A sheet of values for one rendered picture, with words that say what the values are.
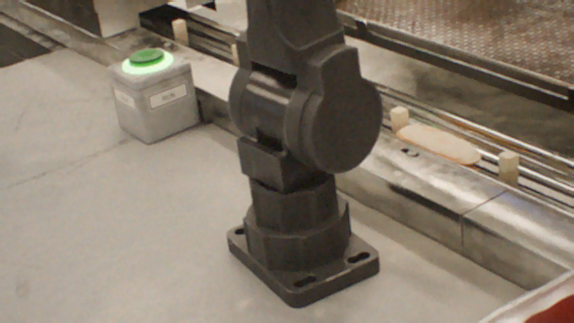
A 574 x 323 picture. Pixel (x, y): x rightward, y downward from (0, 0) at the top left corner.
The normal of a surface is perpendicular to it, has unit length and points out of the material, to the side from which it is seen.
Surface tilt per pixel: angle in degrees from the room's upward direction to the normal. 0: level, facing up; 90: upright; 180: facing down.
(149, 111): 90
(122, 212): 0
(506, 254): 90
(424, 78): 0
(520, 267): 90
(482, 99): 0
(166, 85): 90
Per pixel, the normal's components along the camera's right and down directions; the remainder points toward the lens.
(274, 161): -0.76, 0.38
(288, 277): -0.12, -0.88
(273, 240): -0.43, 0.47
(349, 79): 0.64, 0.29
